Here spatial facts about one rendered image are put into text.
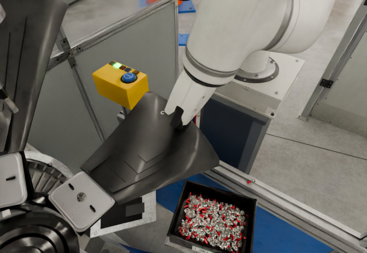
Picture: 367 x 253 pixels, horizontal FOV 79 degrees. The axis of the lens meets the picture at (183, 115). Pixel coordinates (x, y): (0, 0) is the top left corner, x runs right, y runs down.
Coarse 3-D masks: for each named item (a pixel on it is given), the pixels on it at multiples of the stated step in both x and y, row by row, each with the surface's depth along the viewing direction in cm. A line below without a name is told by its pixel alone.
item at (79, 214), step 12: (72, 180) 37; (84, 180) 37; (60, 192) 35; (72, 192) 35; (84, 192) 35; (96, 192) 36; (60, 204) 34; (72, 204) 34; (84, 204) 34; (96, 204) 34; (108, 204) 34; (72, 216) 32; (84, 216) 33; (96, 216) 33; (84, 228) 31
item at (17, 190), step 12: (0, 156) 28; (12, 156) 28; (0, 168) 28; (12, 168) 28; (0, 180) 28; (12, 180) 28; (24, 180) 28; (0, 192) 28; (12, 192) 28; (24, 192) 27; (0, 204) 28; (12, 204) 28
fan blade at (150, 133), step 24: (144, 96) 50; (144, 120) 47; (168, 120) 48; (120, 144) 42; (144, 144) 43; (168, 144) 44; (192, 144) 46; (96, 168) 38; (120, 168) 38; (144, 168) 39; (168, 168) 41; (192, 168) 42; (120, 192) 35; (144, 192) 36
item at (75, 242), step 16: (0, 208) 29; (16, 208) 27; (32, 208) 27; (48, 208) 29; (0, 224) 23; (16, 224) 24; (32, 224) 25; (48, 224) 26; (64, 224) 27; (0, 240) 24; (16, 240) 24; (32, 240) 25; (48, 240) 26; (64, 240) 27
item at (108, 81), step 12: (96, 72) 75; (108, 72) 75; (120, 72) 75; (96, 84) 77; (108, 84) 73; (120, 84) 71; (132, 84) 71; (144, 84) 75; (108, 96) 78; (120, 96) 73; (132, 96) 72; (132, 108) 75
